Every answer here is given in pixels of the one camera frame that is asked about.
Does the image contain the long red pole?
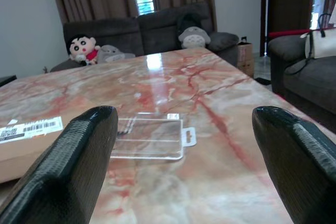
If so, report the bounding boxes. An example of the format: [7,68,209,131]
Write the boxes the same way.
[268,28,312,38]

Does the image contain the small grey Totoro plush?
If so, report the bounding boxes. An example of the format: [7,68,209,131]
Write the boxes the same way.
[96,45,136,64]

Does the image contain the marble-top red folding table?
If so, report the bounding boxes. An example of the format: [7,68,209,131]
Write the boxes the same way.
[0,47,336,224]

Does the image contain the black side cabinet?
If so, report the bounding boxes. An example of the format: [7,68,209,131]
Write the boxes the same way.
[0,75,17,88]

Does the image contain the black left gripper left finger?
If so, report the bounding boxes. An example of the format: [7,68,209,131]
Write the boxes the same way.
[0,105,119,224]

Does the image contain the large grey Totoro plush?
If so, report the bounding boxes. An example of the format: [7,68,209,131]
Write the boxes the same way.
[178,26,212,49]

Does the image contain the black cushion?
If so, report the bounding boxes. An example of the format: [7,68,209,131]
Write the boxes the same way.
[176,13,208,36]

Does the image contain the white handbag with black straps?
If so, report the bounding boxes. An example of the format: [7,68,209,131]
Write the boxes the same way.
[285,13,336,76]

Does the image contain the clear plastic blister pack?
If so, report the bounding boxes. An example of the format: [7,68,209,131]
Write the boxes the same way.
[110,112,197,162]

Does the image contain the brown cardboard box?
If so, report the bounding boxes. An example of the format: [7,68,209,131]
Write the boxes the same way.
[237,41,255,78]

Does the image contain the dark grey long sofa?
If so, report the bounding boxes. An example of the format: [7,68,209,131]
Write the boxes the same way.
[49,1,240,72]

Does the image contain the flat cardboard package with label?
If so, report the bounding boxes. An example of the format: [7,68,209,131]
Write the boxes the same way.
[0,115,65,184]

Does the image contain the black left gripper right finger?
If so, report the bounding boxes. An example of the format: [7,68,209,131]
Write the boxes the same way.
[251,105,336,224]

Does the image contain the dark grey two-seat sofa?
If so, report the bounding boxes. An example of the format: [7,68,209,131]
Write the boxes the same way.
[267,34,336,116]

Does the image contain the Shin-chan plush doll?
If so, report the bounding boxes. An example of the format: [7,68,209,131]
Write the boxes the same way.
[66,34,102,67]

